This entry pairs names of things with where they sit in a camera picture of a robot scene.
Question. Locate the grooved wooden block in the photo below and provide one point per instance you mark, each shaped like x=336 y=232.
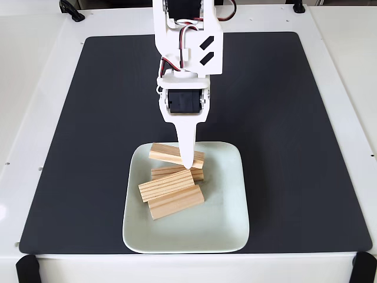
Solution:
x=165 y=153
x=165 y=185

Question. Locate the wooden block with dark grooves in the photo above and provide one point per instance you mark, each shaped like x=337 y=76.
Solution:
x=198 y=174

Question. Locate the wooden block with stepped edge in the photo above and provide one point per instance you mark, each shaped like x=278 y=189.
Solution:
x=176 y=203

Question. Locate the pale green square plate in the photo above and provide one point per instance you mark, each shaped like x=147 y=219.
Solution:
x=224 y=224

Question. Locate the black rubber mat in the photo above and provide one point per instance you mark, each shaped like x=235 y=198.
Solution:
x=88 y=177

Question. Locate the black table clamp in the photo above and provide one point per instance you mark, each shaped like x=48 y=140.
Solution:
x=73 y=13
x=27 y=269
x=298 y=7
x=365 y=268

